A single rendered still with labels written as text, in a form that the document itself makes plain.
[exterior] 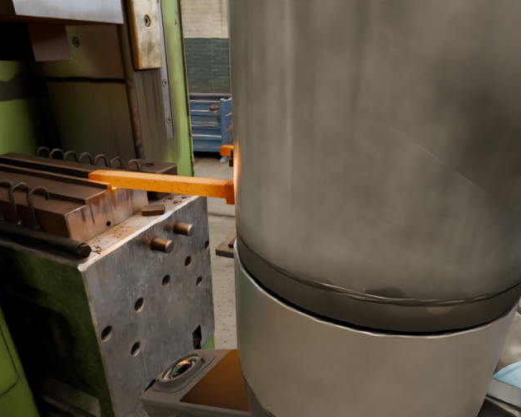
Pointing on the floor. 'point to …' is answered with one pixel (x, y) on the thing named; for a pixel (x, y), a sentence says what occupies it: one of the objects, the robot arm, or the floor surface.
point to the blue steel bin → (211, 122)
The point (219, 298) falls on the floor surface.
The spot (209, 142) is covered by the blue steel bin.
